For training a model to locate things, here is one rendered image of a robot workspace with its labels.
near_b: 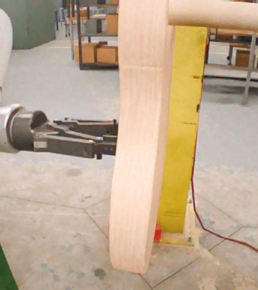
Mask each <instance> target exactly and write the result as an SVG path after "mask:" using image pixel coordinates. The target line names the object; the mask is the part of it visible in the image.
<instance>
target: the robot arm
mask: <svg viewBox="0 0 258 290"><path fill-rule="evenodd" d="M12 34H13V30H12V25H11V21H10V18H9V16H8V15H7V14H6V13H5V12H4V11H3V10H2V9H1V8H0V153H15V154H17V153H19V152H21V151H27V152H33V153H55V154H60V155H64V156H77V157H82V158H87V159H94V157H95V155H96V157H97V159H102V158H103V155H106V156H115V154H116V147H117V141H118V124H119V123H116V119H111V120H109V119H86V118H84V119H76V118H71V117H68V116H67V117H65V118H64V120H62V119H53V121H52V122H50V121H49V120H48V118H47V115H46V114H45V113H44V112H43V111H42V110H29V109H25V108H24V106H21V105H19V104H12V103H8V104H3V103H1V98H2V88H3V84H4V82H5V77H6V75H7V71H8V65H9V62H10V59H11V49H12V42H13V35H12ZM108 126H109V128H108ZM101 137H103V138H101Z"/></svg>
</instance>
